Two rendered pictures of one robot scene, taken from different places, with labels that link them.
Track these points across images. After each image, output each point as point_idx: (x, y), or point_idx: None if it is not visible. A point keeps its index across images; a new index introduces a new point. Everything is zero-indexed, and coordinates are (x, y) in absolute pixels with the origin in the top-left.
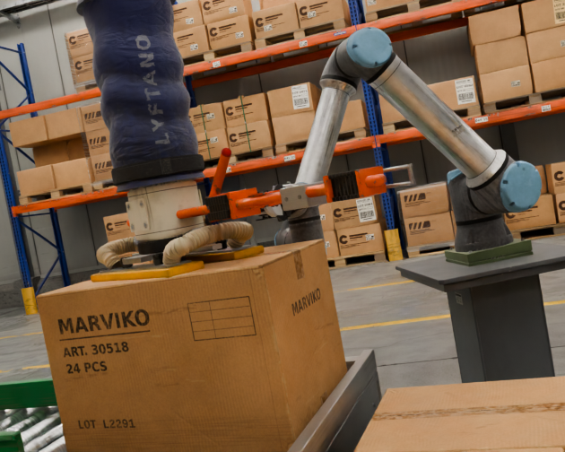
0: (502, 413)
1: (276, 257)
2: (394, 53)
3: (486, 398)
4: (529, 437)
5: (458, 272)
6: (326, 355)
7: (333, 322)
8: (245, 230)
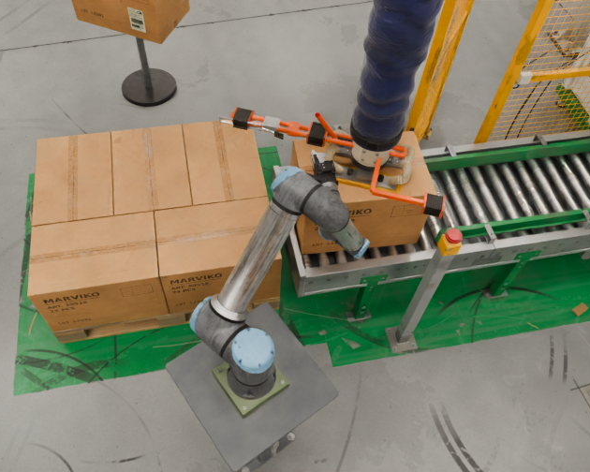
0: (217, 229)
1: (296, 153)
2: (272, 198)
3: (228, 244)
4: (204, 211)
5: (260, 326)
6: (298, 218)
7: (302, 226)
8: (324, 157)
